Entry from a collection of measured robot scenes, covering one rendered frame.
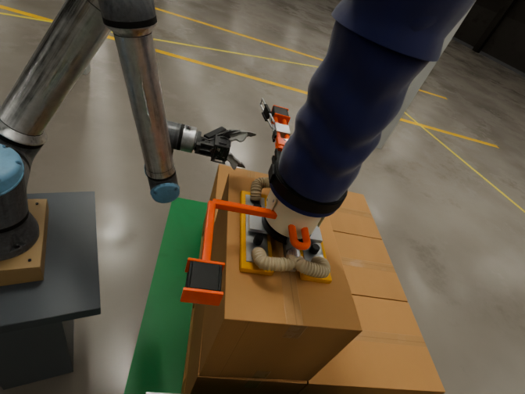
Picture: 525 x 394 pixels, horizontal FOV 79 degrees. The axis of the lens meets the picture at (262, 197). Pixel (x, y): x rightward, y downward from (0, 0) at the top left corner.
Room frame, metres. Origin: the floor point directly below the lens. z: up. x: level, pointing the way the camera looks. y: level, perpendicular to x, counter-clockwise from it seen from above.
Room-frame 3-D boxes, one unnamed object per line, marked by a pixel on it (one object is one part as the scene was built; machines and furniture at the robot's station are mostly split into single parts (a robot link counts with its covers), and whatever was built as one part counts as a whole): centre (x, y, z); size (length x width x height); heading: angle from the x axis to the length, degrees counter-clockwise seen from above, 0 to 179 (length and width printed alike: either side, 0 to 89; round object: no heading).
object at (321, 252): (0.81, -0.20, 0.97); 0.34 x 0.10 x 0.05; 17
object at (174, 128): (0.89, 0.39, 1.07); 0.12 x 0.09 x 0.10; 107
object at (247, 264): (0.75, -0.02, 0.97); 0.34 x 0.10 x 0.05; 17
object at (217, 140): (0.93, 0.23, 1.07); 0.12 x 0.09 x 0.08; 107
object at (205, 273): (0.41, 0.05, 1.08); 0.09 x 0.08 x 0.05; 107
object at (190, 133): (0.92, 0.31, 1.08); 0.09 x 0.05 x 0.10; 17
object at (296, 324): (0.77, -0.12, 0.74); 0.60 x 0.40 x 0.40; 18
